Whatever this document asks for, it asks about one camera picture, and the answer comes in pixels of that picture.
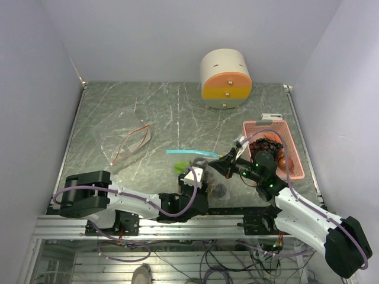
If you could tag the orange zip top bag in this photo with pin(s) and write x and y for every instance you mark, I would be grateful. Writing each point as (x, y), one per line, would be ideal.
(120, 135)

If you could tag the aluminium rail frame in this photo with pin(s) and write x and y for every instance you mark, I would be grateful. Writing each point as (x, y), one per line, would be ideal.
(213, 248)

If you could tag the pink perforated plastic basket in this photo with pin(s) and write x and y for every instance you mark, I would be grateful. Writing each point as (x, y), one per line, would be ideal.
(256, 129)

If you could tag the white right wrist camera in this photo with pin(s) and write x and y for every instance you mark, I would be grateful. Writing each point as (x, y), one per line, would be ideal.
(240, 144)

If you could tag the fake dark purple fruit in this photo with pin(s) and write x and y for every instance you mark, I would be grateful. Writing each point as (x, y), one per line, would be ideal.
(219, 191)

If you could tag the round mini drawer cabinet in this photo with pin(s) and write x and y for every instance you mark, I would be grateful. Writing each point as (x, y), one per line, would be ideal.
(225, 80)

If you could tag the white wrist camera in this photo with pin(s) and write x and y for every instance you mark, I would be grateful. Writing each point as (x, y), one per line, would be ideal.
(240, 144)
(196, 174)

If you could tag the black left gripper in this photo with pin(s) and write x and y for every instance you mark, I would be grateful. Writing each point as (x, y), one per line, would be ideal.
(181, 183)

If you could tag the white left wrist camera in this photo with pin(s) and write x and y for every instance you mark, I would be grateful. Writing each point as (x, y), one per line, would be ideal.
(196, 174)

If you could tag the fake brown round fruit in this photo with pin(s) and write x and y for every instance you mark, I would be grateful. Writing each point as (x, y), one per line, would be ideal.
(285, 164)

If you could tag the fake purple grape bunch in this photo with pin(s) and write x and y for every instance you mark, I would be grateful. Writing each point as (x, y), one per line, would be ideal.
(264, 144)

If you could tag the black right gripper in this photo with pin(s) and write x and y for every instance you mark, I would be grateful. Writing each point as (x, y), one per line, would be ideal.
(225, 164)

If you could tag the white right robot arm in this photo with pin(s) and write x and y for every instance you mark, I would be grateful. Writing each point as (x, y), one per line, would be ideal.
(341, 241)

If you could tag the small white plastic clip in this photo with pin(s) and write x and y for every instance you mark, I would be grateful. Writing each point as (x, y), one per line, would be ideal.
(270, 116)

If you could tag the blue zip top bag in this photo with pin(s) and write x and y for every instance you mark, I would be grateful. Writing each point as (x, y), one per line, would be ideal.
(211, 182)

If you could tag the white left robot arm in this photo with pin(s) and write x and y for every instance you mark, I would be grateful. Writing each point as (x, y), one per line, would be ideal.
(95, 197)

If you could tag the fake green vegetable piece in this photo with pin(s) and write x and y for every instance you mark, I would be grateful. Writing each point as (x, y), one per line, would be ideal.
(180, 166)

